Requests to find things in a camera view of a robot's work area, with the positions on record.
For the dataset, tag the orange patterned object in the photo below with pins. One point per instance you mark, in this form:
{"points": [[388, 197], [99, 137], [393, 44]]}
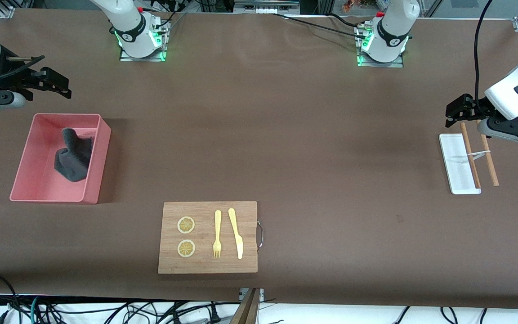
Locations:
{"points": [[353, 5]]}

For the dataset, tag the wooden cutting board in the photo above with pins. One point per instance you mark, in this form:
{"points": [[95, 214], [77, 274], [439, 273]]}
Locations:
{"points": [[207, 238]]}

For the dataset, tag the wooden plank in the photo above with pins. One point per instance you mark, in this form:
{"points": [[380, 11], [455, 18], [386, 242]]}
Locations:
{"points": [[246, 310]]}

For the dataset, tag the yellow plastic knife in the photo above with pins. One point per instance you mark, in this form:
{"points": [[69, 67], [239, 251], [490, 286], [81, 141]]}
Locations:
{"points": [[236, 234]]}

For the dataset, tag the black power plug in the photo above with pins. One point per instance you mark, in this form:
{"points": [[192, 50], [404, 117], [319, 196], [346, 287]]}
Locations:
{"points": [[214, 315]]}

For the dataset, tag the yellow plastic fork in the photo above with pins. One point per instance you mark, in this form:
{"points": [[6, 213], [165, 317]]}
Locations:
{"points": [[217, 229]]}

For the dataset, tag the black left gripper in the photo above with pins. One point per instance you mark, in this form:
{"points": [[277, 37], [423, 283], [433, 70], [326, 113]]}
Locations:
{"points": [[471, 106]]}

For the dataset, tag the pink plastic bin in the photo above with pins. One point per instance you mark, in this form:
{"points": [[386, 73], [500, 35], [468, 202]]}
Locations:
{"points": [[38, 184]]}

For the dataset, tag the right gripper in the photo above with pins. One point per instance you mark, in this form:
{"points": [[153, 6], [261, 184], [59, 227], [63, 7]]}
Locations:
{"points": [[11, 74]]}

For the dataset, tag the small metal bracket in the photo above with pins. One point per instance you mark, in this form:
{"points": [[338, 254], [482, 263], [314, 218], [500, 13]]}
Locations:
{"points": [[242, 294]]}

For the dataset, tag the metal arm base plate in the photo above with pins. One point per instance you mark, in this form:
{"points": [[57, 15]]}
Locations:
{"points": [[128, 57], [394, 64]]}

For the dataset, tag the lemon slice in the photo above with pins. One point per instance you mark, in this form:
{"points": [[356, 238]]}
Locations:
{"points": [[186, 225], [186, 249]]}

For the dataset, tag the brown table cover sheet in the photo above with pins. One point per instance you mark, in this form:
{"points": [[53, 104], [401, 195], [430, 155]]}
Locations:
{"points": [[331, 189]]}

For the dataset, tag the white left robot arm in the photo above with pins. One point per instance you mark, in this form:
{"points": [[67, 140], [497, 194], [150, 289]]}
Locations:
{"points": [[506, 101]]}

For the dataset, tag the grey microfibre cloth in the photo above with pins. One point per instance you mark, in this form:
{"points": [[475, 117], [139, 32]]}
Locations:
{"points": [[74, 162]]}

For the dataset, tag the white rectangular tray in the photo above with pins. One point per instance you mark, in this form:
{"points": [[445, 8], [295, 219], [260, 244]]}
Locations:
{"points": [[454, 166]]}

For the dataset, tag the wooden dowel rod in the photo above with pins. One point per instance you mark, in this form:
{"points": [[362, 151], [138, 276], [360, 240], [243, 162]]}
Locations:
{"points": [[488, 157], [469, 150]]}

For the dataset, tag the grey power strip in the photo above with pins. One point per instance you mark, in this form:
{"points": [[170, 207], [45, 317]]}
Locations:
{"points": [[263, 6]]}

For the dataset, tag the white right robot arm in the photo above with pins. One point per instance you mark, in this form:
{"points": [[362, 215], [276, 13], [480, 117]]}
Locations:
{"points": [[126, 27]]}

